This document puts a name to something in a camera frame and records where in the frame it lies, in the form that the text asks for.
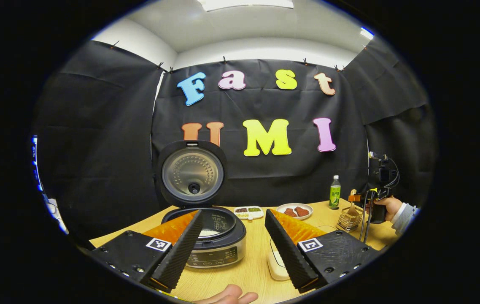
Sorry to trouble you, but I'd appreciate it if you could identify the white side desk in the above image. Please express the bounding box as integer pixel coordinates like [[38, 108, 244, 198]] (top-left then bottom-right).
[[44, 198, 70, 235]]

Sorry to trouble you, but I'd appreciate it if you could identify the white divided bean dish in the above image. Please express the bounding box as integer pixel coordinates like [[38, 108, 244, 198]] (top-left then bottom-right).
[[234, 206, 264, 220]]

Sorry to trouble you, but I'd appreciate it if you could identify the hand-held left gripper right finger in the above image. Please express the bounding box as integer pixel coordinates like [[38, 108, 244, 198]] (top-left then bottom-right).
[[264, 209, 382, 295]]

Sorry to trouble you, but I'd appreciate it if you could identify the green tea bottle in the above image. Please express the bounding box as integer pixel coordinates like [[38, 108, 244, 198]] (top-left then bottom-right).
[[329, 175, 342, 210]]

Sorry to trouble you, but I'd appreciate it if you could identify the computer monitor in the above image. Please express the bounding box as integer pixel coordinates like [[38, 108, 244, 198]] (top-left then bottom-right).
[[31, 135, 44, 193]]

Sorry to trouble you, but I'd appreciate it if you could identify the ceiling light panel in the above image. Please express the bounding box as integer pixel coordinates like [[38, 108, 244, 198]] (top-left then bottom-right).
[[198, 0, 294, 12]]

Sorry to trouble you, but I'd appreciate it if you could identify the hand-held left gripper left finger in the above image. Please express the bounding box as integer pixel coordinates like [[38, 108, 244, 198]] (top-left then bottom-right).
[[89, 210, 204, 292]]

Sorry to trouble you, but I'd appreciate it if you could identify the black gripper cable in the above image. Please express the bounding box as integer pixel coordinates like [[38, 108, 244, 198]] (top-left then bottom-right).
[[360, 158, 401, 243]]

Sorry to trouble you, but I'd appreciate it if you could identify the black backdrop cloth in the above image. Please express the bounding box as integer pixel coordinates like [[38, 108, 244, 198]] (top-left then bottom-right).
[[33, 40, 438, 250]]

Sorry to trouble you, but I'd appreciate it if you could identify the dark grey rice cooker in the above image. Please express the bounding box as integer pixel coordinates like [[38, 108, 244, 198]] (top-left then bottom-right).
[[156, 140, 247, 269]]

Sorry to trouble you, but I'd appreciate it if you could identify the white round plate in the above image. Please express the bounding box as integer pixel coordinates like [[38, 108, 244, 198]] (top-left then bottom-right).
[[277, 203, 313, 220]]

